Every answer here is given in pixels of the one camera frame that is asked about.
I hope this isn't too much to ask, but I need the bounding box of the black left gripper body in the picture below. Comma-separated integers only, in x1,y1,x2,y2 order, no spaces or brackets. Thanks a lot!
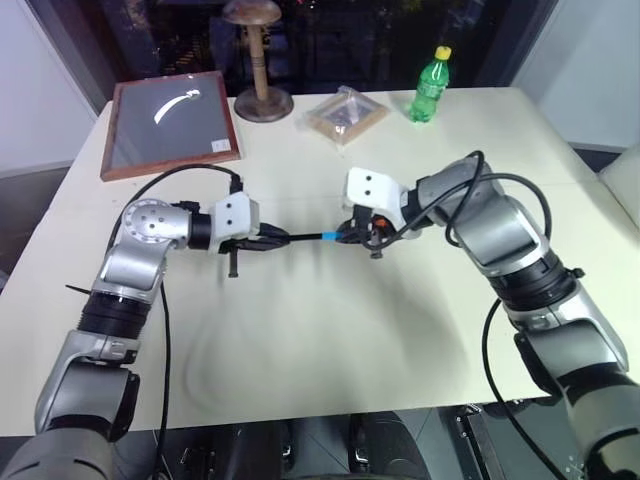
218,224,275,279

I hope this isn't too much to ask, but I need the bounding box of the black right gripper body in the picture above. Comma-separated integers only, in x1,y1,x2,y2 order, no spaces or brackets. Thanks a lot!
349,202,397,261

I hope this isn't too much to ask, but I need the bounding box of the green bottle with yellow cap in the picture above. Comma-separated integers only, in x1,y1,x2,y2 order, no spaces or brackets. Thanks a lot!
409,45,454,124

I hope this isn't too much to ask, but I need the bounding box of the wooden mushroom-shaped stand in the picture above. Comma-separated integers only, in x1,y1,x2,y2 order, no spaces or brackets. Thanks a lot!
221,0,296,122

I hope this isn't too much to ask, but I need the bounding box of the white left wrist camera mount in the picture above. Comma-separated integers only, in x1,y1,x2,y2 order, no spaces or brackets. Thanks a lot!
208,193,262,255

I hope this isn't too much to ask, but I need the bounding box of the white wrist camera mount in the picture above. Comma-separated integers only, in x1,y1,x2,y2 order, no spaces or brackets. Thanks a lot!
208,193,262,255
341,167,407,222

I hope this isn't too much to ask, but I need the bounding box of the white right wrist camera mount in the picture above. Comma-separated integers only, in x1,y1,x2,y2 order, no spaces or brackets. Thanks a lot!
341,167,407,222

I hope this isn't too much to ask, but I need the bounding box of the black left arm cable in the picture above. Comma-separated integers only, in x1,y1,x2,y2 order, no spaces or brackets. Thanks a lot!
127,164,247,480

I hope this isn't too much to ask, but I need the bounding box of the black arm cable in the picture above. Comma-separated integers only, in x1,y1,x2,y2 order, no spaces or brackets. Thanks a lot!
367,149,576,480
127,164,247,480

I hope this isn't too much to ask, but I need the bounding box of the plastic-wrapped small wooden frame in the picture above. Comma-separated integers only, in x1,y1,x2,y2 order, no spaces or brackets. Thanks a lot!
301,85,392,147

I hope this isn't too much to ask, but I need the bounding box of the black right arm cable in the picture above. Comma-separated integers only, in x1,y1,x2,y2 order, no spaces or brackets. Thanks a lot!
367,149,576,480

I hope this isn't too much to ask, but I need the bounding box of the wooden framed glass picture frame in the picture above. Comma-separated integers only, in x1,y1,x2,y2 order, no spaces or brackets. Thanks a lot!
99,70,242,182

